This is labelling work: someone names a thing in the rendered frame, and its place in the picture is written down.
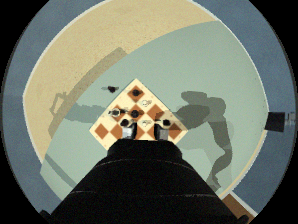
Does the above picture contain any chessboard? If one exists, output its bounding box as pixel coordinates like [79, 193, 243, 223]
[89, 79, 188, 150]

